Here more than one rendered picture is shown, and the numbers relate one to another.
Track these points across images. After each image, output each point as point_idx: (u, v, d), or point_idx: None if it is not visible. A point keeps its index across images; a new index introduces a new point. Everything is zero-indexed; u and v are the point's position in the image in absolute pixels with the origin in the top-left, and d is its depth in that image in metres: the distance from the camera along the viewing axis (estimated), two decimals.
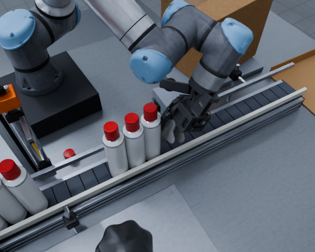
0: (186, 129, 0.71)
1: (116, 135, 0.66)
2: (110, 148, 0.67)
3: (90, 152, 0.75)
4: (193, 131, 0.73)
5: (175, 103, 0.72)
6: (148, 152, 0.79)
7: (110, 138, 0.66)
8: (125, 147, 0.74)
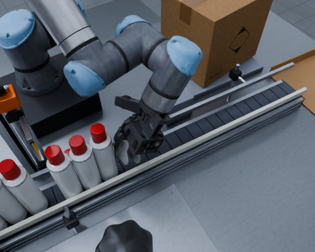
0: (138, 151, 0.67)
1: (58, 160, 0.61)
2: (52, 172, 0.63)
3: None
4: (146, 153, 0.70)
5: (127, 123, 0.68)
6: (101, 172, 0.75)
7: (51, 163, 0.62)
8: (76, 171, 0.70)
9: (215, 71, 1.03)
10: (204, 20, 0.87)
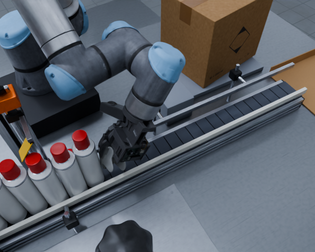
0: (122, 158, 0.66)
1: (38, 169, 0.60)
2: (33, 180, 0.62)
3: None
4: (131, 160, 0.68)
5: (111, 130, 0.67)
6: (86, 178, 0.74)
7: (32, 171, 0.60)
8: (60, 179, 0.68)
9: (215, 71, 1.03)
10: (204, 20, 0.87)
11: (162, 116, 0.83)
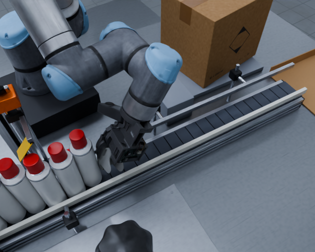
0: (119, 160, 0.66)
1: (35, 170, 0.60)
2: (29, 180, 0.62)
3: None
4: (129, 161, 0.68)
5: (108, 131, 0.67)
6: (81, 176, 0.74)
7: (29, 171, 0.60)
8: (59, 180, 0.68)
9: (215, 71, 1.03)
10: (204, 20, 0.87)
11: (162, 116, 0.83)
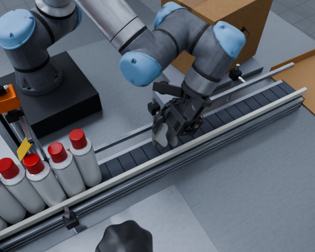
0: (179, 132, 0.70)
1: (35, 170, 0.60)
2: (29, 180, 0.62)
3: None
4: (186, 135, 0.73)
5: (167, 106, 0.72)
6: (81, 176, 0.74)
7: (29, 171, 0.60)
8: (59, 180, 0.68)
9: None
10: (204, 20, 0.87)
11: None
